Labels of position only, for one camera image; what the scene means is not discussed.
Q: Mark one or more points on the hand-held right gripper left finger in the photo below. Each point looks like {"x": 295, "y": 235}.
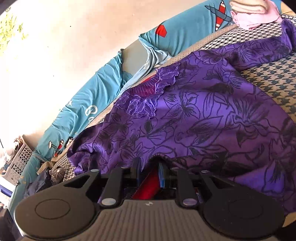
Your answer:
{"x": 138, "y": 173}

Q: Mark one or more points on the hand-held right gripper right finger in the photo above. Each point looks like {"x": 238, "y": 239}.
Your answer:
{"x": 162, "y": 175}

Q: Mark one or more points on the purple floral garment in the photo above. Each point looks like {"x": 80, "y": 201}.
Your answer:
{"x": 208, "y": 104}

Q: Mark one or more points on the blue cartoon printed cover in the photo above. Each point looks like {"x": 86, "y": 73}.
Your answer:
{"x": 92, "y": 92}

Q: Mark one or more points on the folded navy garment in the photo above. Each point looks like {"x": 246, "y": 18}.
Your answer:
{"x": 37, "y": 185}

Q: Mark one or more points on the white perforated laundry basket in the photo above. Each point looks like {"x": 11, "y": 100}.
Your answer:
{"x": 20, "y": 160}

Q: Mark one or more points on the blue storage bin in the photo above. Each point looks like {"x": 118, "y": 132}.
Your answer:
{"x": 4, "y": 191}

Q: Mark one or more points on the houndstooth bed mat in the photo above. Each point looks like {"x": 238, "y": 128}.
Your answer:
{"x": 261, "y": 76}

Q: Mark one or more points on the pink cloth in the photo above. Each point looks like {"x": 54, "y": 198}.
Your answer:
{"x": 249, "y": 19}

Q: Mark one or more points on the cream towel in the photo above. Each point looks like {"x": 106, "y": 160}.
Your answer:
{"x": 249, "y": 5}

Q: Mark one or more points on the green hanging foliage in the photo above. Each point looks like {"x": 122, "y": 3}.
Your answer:
{"x": 11, "y": 30}

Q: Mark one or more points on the grey padded bed rail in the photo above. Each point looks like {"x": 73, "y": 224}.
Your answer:
{"x": 129, "y": 60}

